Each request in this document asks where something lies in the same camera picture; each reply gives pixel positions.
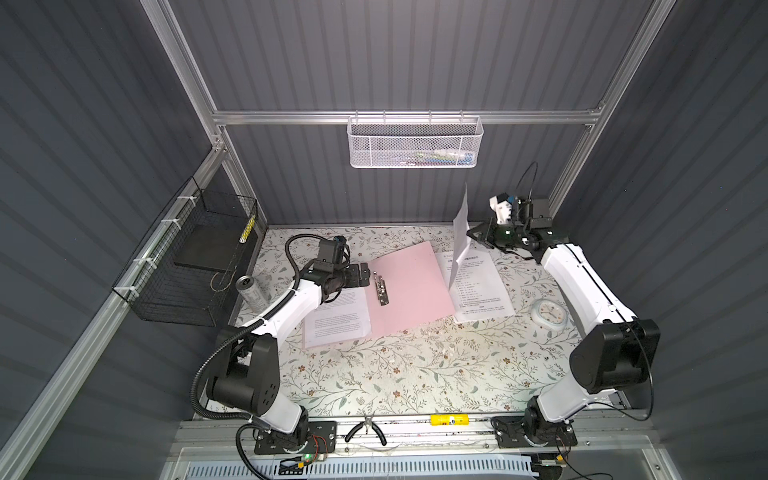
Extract printed paper sheet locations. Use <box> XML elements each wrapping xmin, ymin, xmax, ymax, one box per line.
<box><xmin>448</xmin><ymin>185</ymin><xmax>470</xmax><ymax>289</ymax></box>
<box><xmin>303</xmin><ymin>288</ymin><xmax>371</xmax><ymax>348</ymax></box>

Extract pink folder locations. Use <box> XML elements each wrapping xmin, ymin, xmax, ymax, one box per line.
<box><xmin>359</xmin><ymin>241</ymin><xmax>455</xmax><ymax>340</ymax></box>

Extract printed paper sheets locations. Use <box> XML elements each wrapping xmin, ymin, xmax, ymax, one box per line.
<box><xmin>449</xmin><ymin>249</ymin><xmax>515</xmax><ymax>324</ymax></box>

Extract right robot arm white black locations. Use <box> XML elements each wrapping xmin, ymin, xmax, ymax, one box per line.
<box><xmin>467</xmin><ymin>193</ymin><xmax>661</xmax><ymax>444</ymax></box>

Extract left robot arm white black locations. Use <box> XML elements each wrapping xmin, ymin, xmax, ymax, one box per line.
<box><xmin>190</xmin><ymin>233</ymin><xmax>370</xmax><ymax>445</ymax></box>

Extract silver drink can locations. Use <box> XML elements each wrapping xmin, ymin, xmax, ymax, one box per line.
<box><xmin>235</xmin><ymin>275</ymin><xmax>269</xmax><ymax>314</ymax></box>

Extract tubes in white basket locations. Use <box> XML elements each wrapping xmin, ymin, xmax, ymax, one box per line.
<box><xmin>393</xmin><ymin>149</ymin><xmax>476</xmax><ymax>168</ymax></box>

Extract yellow marker in black basket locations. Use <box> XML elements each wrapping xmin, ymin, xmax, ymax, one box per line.
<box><xmin>239</xmin><ymin>215</ymin><xmax>256</xmax><ymax>244</ymax></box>

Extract yellow spirit level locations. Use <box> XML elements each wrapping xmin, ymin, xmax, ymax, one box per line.
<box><xmin>430</xmin><ymin>414</ymin><xmax>470</xmax><ymax>426</ymax></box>

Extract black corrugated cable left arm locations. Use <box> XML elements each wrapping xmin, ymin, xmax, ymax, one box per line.
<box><xmin>190</xmin><ymin>233</ymin><xmax>331</xmax><ymax>480</ymax></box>

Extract white wire mesh basket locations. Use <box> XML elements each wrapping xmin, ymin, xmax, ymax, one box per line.
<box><xmin>346</xmin><ymin>115</ymin><xmax>484</xmax><ymax>169</ymax></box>

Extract black wire basket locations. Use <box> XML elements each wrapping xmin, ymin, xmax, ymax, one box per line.
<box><xmin>113</xmin><ymin>180</ymin><xmax>260</xmax><ymax>327</ymax></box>

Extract black handled pliers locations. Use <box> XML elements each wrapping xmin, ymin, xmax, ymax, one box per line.
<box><xmin>344</xmin><ymin>416</ymin><xmax>388</xmax><ymax>446</ymax></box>

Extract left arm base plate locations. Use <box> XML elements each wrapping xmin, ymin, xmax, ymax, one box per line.
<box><xmin>253</xmin><ymin>421</ymin><xmax>338</xmax><ymax>455</ymax></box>

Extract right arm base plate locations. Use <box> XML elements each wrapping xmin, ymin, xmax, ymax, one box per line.
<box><xmin>490</xmin><ymin>415</ymin><xmax>578</xmax><ymax>448</ymax></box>

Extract white perforated front rail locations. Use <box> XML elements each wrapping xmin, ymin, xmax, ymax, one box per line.
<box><xmin>182</xmin><ymin>454</ymin><xmax>538</xmax><ymax>480</ymax></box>

